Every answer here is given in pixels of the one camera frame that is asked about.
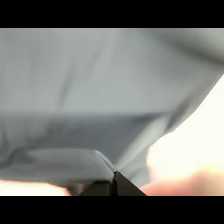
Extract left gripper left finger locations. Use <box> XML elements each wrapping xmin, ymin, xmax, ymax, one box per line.
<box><xmin>79</xmin><ymin>180</ymin><xmax>115</xmax><ymax>197</ymax></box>

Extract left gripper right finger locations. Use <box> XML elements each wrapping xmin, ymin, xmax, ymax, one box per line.
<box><xmin>113</xmin><ymin>170</ymin><xmax>148</xmax><ymax>197</ymax></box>

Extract blue T-shirt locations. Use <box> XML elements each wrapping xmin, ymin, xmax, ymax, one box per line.
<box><xmin>0</xmin><ymin>27</ymin><xmax>224</xmax><ymax>188</ymax></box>

